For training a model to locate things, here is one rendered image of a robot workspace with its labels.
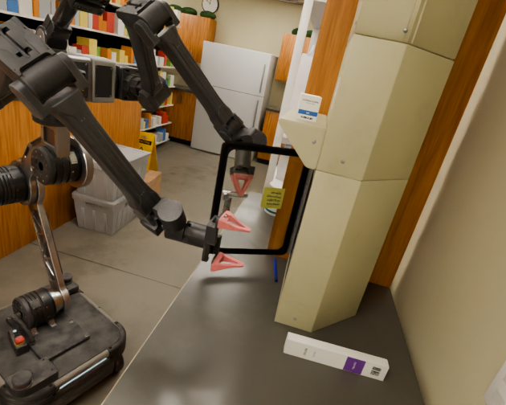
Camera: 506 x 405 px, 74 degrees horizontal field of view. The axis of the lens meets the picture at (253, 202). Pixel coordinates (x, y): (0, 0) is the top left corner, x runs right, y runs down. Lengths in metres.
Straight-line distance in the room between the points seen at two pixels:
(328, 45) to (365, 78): 0.39
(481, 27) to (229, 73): 4.93
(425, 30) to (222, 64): 5.20
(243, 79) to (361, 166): 5.09
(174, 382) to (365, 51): 0.82
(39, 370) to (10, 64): 1.35
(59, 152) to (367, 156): 1.04
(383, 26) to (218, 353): 0.83
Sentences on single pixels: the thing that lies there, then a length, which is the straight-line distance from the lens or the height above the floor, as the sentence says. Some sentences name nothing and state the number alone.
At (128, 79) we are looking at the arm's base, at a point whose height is 1.47.
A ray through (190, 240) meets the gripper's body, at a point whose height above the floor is 1.20.
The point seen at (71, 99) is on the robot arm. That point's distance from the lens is 0.72.
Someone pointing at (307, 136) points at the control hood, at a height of 1.48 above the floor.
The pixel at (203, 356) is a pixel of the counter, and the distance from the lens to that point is 0.91.
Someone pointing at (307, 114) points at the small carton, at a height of 1.52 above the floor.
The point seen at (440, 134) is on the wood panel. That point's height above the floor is 1.52.
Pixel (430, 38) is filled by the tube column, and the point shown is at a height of 1.73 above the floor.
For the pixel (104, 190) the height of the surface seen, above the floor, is 0.42.
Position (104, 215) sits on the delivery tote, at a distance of 3.14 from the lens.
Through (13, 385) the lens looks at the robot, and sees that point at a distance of 1.74.
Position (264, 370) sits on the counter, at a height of 0.94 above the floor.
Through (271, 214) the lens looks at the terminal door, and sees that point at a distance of 1.16.
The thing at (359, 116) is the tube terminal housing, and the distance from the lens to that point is 0.81.
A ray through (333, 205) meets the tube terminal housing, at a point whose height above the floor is 1.33.
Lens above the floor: 1.61
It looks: 22 degrees down
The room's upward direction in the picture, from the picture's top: 12 degrees clockwise
